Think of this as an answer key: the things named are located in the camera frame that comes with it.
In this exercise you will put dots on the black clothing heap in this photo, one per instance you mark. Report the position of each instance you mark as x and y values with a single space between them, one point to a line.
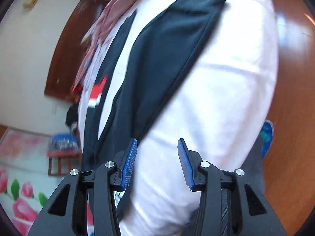
72 117

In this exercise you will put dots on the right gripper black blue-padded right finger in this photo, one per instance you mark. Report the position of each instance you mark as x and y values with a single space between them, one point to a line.
229 204

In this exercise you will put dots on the white bed sheet mattress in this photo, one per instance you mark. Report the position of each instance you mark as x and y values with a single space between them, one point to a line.
218 110

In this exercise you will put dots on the wooden bedside stool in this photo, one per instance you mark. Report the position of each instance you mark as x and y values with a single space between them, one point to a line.
61 163

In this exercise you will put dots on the grey tweed garment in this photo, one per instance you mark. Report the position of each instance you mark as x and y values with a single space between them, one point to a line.
253 165

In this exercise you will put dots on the floral wardrobe door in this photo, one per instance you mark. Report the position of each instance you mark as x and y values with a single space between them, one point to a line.
25 185

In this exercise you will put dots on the blue red bagged clothes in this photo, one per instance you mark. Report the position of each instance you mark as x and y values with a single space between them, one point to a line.
63 145

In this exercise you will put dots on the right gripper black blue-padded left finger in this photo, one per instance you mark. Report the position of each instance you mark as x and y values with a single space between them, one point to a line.
65 212

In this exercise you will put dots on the dark wooden headboard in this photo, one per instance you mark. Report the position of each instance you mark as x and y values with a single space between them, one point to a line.
69 51

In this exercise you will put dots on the dark navy pants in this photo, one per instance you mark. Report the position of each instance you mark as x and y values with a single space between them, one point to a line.
159 61

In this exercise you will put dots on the pink patterned quilt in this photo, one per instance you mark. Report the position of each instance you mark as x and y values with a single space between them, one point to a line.
99 32

